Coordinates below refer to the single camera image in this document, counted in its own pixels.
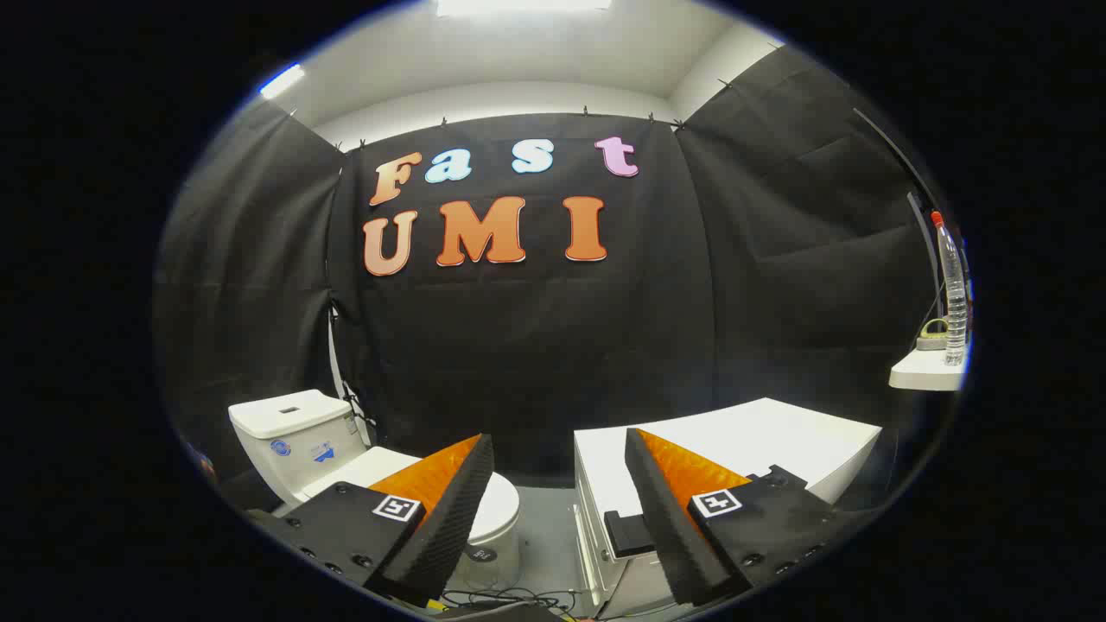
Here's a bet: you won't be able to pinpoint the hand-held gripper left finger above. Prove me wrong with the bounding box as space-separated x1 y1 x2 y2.
246 434 495 607

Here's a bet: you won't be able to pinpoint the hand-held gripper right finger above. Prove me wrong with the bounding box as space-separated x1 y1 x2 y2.
624 427 878 607

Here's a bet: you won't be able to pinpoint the white ceramic toilet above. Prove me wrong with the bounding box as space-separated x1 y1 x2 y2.
228 389 522 593

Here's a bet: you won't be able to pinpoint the small black block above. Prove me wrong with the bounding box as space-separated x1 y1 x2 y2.
604 510 656 559

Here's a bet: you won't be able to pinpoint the white drawer cabinet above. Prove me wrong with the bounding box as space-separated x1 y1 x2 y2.
573 397 883 619

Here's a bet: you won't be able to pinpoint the black backdrop cloth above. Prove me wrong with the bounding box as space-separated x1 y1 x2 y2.
154 45 960 512

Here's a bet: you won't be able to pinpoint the clear plastic water bottle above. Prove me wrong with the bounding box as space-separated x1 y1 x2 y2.
931 211 969 367

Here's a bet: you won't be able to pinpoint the small ceiling light panel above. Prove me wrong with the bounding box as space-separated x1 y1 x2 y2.
259 63 307 101

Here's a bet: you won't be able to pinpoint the large ceiling light panel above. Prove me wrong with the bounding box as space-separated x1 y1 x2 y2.
436 0 613 17

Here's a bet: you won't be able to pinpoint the black floor cables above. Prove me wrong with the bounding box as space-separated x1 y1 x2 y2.
436 587 599 619

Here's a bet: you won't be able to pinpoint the black wall cable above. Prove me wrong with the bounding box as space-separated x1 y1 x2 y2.
343 380 379 443

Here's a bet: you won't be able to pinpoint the white strap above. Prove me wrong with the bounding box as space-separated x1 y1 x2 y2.
327 302 371 443

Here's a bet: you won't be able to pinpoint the white wall shelf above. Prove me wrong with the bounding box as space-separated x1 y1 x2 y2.
889 341 970 392

